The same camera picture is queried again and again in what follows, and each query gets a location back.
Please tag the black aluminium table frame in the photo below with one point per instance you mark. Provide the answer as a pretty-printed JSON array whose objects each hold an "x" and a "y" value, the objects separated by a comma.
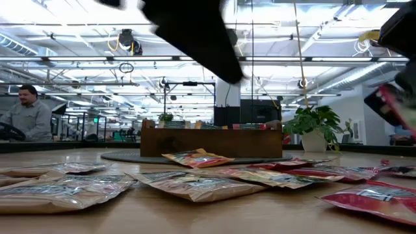
[{"x": 65, "y": 147}]

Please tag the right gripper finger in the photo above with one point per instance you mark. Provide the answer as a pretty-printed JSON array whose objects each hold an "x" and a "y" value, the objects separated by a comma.
[{"x": 409, "y": 78}]

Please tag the wooden tea box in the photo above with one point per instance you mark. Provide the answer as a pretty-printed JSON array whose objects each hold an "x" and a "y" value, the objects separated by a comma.
[{"x": 211, "y": 143}]

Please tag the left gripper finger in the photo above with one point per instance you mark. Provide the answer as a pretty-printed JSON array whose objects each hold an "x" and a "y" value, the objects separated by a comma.
[{"x": 208, "y": 45}]

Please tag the small distant plant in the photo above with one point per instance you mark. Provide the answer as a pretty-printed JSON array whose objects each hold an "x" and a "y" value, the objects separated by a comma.
[{"x": 165, "y": 117}]

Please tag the black background gantry frame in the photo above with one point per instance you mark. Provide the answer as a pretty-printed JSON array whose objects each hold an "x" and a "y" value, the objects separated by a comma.
[{"x": 190, "y": 83}]

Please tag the white framed wall picture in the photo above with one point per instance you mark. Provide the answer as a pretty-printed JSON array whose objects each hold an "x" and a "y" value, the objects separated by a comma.
[{"x": 356, "y": 130}]

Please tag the person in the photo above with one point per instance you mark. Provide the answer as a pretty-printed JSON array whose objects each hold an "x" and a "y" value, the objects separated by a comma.
[{"x": 29, "y": 120}]

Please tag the black curved wheel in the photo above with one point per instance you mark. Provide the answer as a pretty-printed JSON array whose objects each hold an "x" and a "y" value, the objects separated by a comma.
[{"x": 18, "y": 131}]

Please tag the potted green plant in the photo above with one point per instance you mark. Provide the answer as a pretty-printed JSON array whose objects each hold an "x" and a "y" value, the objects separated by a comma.
[{"x": 312, "y": 120}]

